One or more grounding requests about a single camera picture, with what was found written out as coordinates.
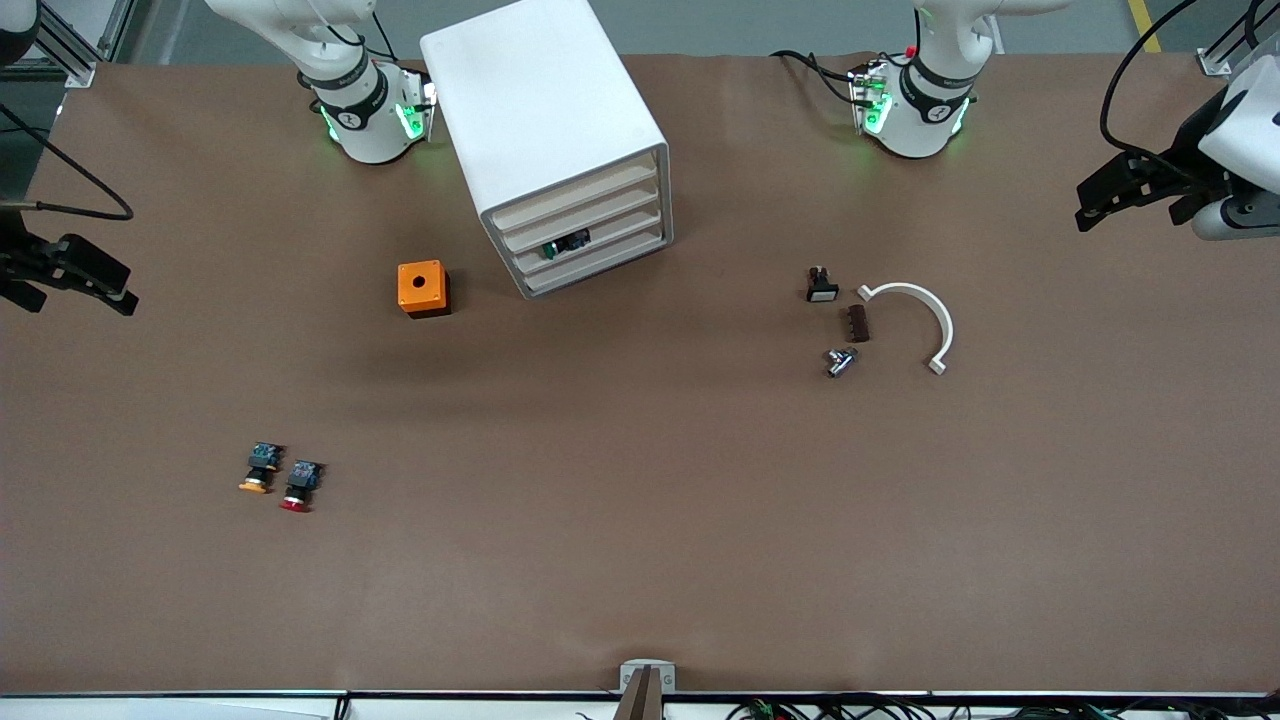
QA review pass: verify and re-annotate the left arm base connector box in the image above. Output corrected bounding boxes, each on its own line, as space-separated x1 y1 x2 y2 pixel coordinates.
850 60 893 136

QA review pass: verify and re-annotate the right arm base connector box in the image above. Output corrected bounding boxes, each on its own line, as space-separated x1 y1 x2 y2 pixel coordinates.
400 65 438 141

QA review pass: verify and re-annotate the yellow push button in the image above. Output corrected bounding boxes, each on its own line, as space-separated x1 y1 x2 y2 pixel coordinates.
238 442 284 495

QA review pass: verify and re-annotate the red push button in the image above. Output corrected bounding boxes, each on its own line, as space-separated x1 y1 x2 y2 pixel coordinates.
278 459 326 514

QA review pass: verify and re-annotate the orange box with hole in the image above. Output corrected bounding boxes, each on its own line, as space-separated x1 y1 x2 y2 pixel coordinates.
397 260 452 320

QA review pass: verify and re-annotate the brown table cover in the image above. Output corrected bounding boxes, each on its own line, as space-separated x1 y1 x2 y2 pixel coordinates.
0 50 1280 696

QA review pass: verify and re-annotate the aluminium profile post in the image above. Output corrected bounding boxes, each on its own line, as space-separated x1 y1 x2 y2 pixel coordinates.
1198 0 1280 76
35 0 136 89

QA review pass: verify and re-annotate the white curved bracket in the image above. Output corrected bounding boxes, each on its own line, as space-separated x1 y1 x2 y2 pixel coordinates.
857 282 955 377

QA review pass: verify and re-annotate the black left base cable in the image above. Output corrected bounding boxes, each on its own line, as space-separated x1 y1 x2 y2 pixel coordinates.
770 48 863 106

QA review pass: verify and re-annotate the white table edge rail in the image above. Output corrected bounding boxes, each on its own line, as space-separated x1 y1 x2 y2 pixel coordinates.
0 690 1280 720

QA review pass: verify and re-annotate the black cable bundle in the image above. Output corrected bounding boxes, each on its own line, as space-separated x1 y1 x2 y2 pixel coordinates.
725 695 1280 720

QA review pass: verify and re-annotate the grey metal bracket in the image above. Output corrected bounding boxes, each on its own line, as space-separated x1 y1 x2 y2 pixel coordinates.
615 660 676 720

